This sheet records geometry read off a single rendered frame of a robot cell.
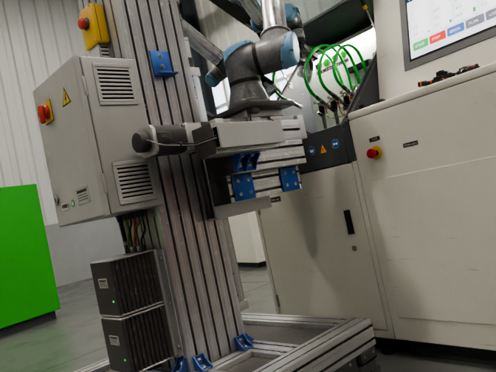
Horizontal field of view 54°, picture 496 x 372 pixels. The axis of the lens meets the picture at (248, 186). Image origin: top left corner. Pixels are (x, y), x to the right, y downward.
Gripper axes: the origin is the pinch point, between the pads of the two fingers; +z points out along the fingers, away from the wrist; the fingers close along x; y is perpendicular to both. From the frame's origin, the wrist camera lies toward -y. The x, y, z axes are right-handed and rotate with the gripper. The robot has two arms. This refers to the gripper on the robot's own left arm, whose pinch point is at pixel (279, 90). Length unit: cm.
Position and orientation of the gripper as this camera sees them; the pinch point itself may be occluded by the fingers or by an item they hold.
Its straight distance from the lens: 243.7
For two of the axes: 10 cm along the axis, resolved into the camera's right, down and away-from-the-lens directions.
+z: 8.3, 5.4, -1.5
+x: -0.1, -2.6, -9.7
